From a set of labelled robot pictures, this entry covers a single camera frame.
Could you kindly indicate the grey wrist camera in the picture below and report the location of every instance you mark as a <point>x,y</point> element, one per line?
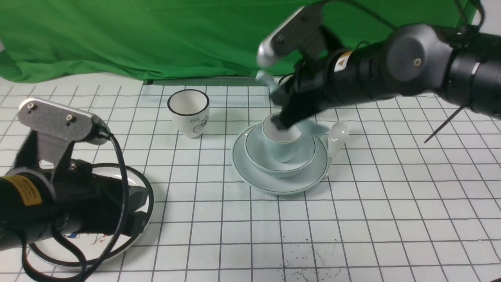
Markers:
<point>54,130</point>
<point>302,31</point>

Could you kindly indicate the light blue bowl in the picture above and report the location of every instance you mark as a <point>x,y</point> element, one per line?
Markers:
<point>259,156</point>

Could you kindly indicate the white cup with bicycle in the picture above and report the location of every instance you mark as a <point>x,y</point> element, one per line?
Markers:
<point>189,112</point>

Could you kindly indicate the white ceramic spoon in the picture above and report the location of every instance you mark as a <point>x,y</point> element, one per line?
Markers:
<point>270,84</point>

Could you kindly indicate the green backdrop cloth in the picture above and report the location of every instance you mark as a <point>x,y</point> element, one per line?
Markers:
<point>141,39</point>

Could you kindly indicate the light blue plate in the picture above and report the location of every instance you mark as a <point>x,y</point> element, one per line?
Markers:
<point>261,172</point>

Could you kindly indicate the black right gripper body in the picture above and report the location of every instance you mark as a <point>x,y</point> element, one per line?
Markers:
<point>317,86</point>

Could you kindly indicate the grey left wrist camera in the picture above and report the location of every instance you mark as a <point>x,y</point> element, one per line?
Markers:
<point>54,130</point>

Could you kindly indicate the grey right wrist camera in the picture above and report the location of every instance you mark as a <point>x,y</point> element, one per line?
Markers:
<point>302,31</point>

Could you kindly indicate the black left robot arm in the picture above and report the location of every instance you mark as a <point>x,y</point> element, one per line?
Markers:
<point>22,200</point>

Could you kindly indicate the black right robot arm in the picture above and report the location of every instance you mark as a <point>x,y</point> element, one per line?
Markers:
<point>461,66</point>

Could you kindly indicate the light blue ceramic cup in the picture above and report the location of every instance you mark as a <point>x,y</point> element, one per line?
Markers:
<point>282,144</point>

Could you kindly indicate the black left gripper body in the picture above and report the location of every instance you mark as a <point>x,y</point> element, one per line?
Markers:
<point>88,198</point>

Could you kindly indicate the white spoon beside plate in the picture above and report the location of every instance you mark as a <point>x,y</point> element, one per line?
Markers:
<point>337,136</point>

